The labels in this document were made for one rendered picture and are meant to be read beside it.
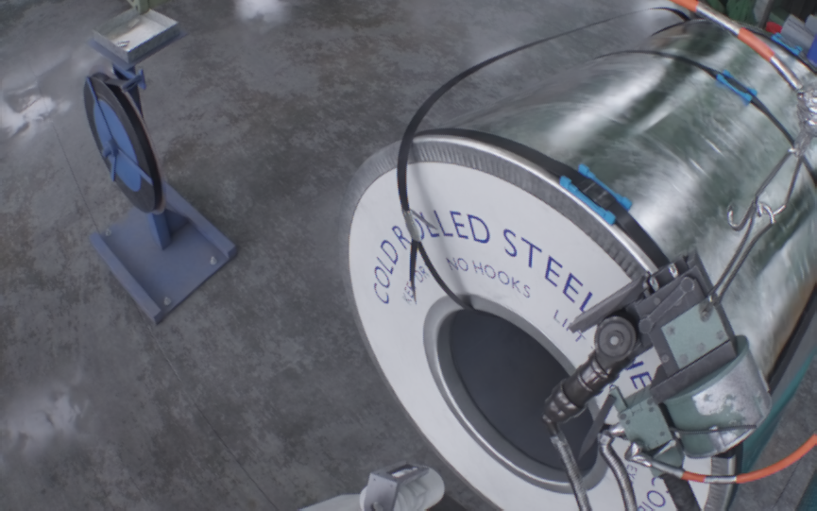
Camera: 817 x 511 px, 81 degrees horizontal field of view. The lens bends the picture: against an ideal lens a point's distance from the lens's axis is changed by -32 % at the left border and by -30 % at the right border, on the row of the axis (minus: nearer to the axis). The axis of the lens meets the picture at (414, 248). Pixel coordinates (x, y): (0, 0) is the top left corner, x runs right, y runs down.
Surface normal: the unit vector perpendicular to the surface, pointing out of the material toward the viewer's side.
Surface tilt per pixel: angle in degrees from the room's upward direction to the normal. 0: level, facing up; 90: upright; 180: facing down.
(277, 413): 0
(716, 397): 48
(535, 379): 17
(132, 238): 0
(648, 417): 58
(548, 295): 90
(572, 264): 90
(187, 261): 0
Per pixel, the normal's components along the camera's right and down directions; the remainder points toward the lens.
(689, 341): -0.46, 0.15
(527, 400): 0.18, -0.54
